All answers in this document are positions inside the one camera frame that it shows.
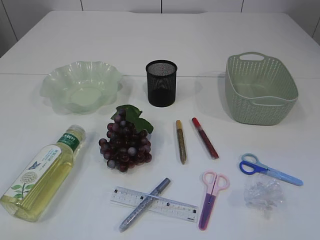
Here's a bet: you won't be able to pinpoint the purple artificial grape bunch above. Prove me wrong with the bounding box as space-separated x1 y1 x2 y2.
98 104 154 173

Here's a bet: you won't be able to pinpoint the pink scissors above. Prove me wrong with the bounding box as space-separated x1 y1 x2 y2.
198 170 230 231

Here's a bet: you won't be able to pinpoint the blue scissors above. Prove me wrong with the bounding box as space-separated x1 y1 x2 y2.
239 153 304 187

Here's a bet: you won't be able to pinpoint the clear plastic sheet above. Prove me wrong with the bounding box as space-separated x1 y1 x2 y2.
243 174 286 219

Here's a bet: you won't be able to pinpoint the yellow tea drink bottle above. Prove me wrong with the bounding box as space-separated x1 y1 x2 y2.
0 124 86 222

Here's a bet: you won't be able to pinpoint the gold glitter glue pen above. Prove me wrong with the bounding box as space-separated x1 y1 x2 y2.
175 120 187 165

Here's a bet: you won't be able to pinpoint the black mesh pen holder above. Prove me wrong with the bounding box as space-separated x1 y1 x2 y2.
145 59 178 108

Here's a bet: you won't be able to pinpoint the red glitter glue pen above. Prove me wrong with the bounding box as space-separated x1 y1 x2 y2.
191 117 219 159

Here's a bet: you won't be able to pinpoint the clear plastic ruler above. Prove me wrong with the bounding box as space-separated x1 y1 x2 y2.
110 186 199 222

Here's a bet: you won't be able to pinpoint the silver blue glitter pen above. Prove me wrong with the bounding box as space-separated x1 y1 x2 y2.
118 177 171 233

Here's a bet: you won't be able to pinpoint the green woven plastic basket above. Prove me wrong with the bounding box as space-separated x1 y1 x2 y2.
225 53 299 126

